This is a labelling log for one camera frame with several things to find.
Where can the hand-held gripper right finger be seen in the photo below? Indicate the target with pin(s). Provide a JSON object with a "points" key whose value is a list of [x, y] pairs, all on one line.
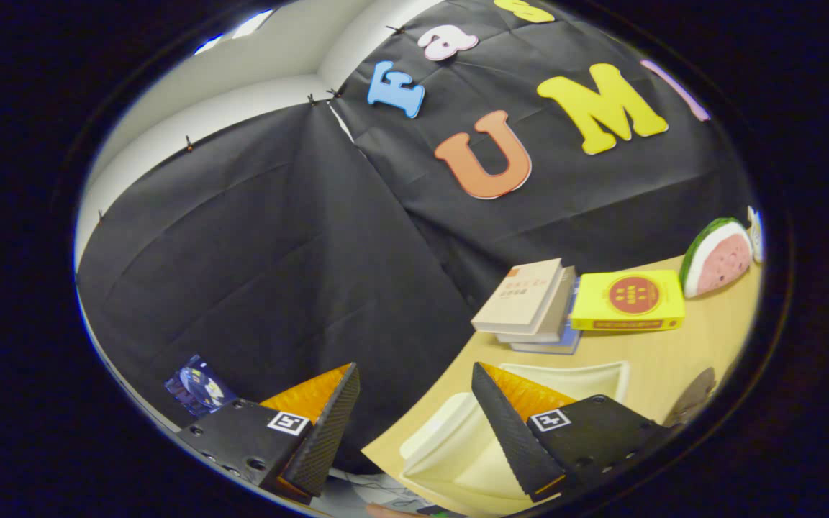
{"points": [[508, 432]]}

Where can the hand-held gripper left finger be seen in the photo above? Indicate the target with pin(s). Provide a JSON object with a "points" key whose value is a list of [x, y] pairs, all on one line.
{"points": [[328, 424]]}

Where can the cream fabric storage box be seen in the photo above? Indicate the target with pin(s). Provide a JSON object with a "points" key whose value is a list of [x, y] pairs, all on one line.
{"points": [[450, 446]]}

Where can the brown fuzzy shoe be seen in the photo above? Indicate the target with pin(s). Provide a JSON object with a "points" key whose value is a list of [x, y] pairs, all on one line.
{"points": [[695, 396]]}

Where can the blue book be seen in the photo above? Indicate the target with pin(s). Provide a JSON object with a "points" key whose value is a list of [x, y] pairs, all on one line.
{"points": [[565, 344]]}

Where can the grey book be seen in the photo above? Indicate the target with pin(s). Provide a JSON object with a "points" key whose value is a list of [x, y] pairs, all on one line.
{"points": [[555, 316]]}

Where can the beige book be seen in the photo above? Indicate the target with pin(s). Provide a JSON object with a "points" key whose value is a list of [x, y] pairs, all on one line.
{"points": [[522, 295]]}

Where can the yellow book with red circle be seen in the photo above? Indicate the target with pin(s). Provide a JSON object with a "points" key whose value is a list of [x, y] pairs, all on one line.
{"points": [[630, 301]]}

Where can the watermelon slice plush toy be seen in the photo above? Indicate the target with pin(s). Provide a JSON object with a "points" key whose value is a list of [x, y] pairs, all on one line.
{"points": [[720, 259]]}

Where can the white plush toy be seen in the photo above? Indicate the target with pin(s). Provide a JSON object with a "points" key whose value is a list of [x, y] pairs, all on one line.
{"points": [[755, 234]]}

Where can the long ceiling light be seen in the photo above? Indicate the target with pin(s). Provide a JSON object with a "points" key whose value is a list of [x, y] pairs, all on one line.
{"points": [[249, 25]]}

